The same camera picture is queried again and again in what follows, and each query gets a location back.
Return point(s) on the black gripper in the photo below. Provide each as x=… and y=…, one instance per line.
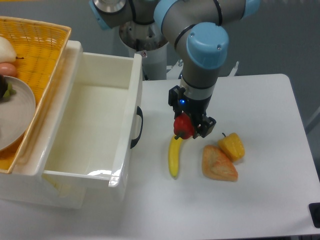
x=196, y=109

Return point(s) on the red bell pepper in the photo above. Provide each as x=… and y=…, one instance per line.
x=182, y=127

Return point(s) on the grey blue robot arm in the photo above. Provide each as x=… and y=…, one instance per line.
x=195, y=29

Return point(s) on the yellow bell pepper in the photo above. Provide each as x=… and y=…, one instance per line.
x=232, y=146

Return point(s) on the open upper white drawer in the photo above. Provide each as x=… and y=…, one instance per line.
x=92, y=145

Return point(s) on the white drawer cabinet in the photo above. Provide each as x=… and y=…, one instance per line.
x=26, y=182

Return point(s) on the yellow banana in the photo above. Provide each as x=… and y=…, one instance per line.
x=174, y=156

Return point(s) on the triangular toast bread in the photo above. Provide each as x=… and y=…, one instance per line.
x=216, y=165

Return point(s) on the black corner device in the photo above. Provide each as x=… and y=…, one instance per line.
x=314, y=209

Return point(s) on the yellow woven basket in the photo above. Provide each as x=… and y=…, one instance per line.
x=41, y=44

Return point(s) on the grey round plate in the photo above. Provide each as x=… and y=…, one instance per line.
x=16, y=112

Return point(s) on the dark purple mangosteen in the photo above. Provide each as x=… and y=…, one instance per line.
x=6, y=89

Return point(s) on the white pear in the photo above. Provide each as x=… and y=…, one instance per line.
x=7, y=52

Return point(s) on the black drawer handle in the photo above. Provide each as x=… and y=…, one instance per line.
x=139, y=123

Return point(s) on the white metal bracket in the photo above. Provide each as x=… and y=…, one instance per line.
x=234, y=70

